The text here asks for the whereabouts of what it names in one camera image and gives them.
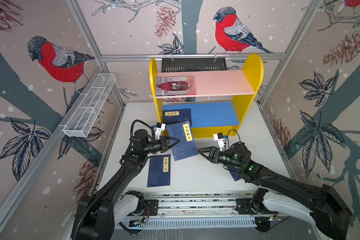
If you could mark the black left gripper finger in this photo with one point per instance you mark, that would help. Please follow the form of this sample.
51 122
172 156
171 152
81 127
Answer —
173 141
172 147

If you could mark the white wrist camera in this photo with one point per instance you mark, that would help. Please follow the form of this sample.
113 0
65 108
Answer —
159 128
221 139

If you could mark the white wire mesh tray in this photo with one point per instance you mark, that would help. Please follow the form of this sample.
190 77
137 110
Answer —
88 110

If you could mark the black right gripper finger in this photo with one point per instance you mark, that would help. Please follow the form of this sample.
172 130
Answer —
207 150
210 157

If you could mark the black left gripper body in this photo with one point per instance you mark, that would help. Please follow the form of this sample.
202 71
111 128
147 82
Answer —
160 146

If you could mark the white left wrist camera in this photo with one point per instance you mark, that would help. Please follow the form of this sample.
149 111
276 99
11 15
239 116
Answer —
159 128

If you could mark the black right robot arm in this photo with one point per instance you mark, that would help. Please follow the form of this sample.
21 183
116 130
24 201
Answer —
327 209

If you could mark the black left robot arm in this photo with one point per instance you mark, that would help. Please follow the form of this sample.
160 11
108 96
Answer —
95 216

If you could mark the navy book yellow label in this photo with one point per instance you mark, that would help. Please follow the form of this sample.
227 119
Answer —
159 171

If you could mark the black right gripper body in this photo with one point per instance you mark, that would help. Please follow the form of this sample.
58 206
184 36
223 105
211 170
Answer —
225 158

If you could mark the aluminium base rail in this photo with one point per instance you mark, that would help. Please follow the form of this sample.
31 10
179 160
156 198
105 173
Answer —
261 210

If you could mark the red silver illustrated book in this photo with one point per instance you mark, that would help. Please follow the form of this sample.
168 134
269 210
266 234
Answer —
175 86

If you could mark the black slotted vent box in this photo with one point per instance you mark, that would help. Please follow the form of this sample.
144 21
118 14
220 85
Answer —
193 65

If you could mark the yellow blue pink bookshelf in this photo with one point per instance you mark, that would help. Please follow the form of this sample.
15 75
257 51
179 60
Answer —
223 98

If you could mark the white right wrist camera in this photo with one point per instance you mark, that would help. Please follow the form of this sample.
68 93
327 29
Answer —
221 139

